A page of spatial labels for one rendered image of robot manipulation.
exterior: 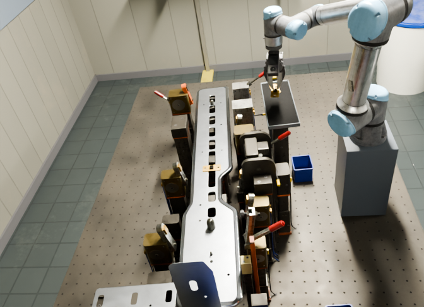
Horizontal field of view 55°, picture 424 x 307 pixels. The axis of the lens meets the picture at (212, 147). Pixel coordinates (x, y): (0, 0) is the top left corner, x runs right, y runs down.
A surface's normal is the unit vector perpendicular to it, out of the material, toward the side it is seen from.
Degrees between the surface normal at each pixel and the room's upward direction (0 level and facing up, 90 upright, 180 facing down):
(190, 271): 90
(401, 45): 94
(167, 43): 90
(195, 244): 0
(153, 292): 0
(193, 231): 0
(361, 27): 83
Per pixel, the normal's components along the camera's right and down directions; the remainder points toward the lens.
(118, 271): -0.14, -0.76
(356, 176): -0.07, 0.64
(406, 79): -0.31, 0.68
